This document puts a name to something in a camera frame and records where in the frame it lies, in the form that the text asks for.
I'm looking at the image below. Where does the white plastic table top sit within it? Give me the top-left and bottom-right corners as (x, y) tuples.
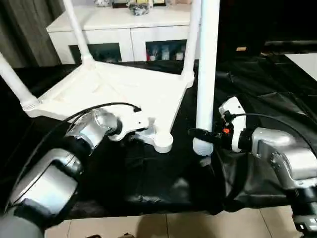
(23, 60), (196, 154)

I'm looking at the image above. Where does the white plastic table leg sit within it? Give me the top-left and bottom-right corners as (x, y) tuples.
(62, 0), (97, 65)
(181, 0), (203, 83)
(0, 53), (40, 112)
(192, 0), (221, 156)

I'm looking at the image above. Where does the black work mat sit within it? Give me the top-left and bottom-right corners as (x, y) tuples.
(0, 56), (317, 220)

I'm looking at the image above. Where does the white flat board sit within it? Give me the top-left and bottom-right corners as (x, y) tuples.
(284, 53), (317, 82)

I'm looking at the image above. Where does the white cabinet with glass doors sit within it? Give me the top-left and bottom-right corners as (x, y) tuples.
(46, 4), (202, 65)

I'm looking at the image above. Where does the dark green box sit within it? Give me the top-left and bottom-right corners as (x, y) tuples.
(112, 0), (130, 9)

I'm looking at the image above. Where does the grey curtain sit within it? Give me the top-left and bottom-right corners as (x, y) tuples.
(0, 0), (63, 69)

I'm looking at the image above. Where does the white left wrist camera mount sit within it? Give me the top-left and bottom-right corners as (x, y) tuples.
(107, 110), (156, 142)

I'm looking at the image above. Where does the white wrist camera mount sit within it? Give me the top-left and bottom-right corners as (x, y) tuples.
(107, 110), (156, 142)
(217, 96), (248, 154)

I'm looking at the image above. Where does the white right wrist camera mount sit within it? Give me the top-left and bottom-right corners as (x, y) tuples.
(217, 96), (248, 154)

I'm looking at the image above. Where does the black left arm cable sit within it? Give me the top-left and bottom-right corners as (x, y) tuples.
(6, 102), (142, 206)

